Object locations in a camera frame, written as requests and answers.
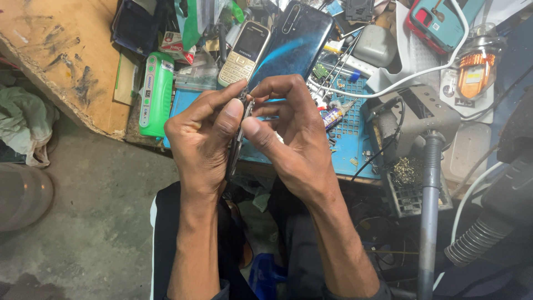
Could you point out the person's right hand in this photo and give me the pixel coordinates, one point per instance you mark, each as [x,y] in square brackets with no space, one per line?
[300,154]

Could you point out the person's left hand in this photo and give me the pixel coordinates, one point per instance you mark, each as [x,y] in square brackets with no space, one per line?
[195,137]

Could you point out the dark phone frame part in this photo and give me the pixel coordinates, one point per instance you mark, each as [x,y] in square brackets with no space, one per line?
[235,152]

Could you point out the small glue tube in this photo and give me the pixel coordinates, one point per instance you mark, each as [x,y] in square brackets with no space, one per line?
[335,116]

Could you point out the blue work mat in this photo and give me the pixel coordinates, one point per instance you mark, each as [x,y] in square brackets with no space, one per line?
[352,137]

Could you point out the green and white power bank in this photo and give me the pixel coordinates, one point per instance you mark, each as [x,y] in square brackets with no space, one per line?
[155,96]

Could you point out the clear plastic case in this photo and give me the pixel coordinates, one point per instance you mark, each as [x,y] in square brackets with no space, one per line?
[196,77]

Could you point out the small green circuit board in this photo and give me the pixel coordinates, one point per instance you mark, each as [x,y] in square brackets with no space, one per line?
[320,71]

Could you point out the red and white small box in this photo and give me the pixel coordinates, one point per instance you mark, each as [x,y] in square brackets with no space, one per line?
[175,46]

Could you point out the metal tweezers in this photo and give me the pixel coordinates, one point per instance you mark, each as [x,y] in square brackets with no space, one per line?
[338,66]

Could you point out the person's black trousers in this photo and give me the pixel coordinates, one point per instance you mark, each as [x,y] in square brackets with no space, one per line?
[300,250]

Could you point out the gold keypad phone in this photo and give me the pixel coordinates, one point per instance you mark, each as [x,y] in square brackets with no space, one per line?
[245,52]

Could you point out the brass cleaning wool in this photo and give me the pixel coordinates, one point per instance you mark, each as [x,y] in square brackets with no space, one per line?
[406,171]

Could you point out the dark blue smartphone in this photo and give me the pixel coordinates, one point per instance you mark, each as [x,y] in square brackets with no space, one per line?
[297,39]

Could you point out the green plastic bag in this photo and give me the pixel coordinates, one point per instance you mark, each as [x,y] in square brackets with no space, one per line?
[191,23]

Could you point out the grey soldering iron stand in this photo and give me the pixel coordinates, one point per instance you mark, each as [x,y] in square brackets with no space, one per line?
[416,121]

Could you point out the dark blue pouch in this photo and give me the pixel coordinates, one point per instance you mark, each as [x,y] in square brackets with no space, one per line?
[135,27]

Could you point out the blue plastic item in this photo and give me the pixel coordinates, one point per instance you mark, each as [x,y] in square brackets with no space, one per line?
[266,277]

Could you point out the grey plastic box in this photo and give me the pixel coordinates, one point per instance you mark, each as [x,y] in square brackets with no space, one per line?
[374,46]

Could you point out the grey pipe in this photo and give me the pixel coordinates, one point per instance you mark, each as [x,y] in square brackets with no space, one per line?
[429,216]

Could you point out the worn wooden board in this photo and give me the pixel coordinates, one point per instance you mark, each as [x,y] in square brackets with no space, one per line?
[70,54]

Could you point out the black plastic phone part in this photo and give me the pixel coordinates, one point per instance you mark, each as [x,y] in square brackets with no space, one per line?
[359,9]

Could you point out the white plastic container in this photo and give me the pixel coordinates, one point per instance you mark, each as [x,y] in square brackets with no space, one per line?
[468,152]

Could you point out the crumpled pale cloth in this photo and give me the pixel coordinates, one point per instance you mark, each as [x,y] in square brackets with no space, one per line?
[23,118]

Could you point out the teal and red phone case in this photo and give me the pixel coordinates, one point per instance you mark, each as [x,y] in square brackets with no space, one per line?
[441,23]

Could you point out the packaged orange headlight bulb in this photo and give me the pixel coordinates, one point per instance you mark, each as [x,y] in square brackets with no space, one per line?
[477,71]

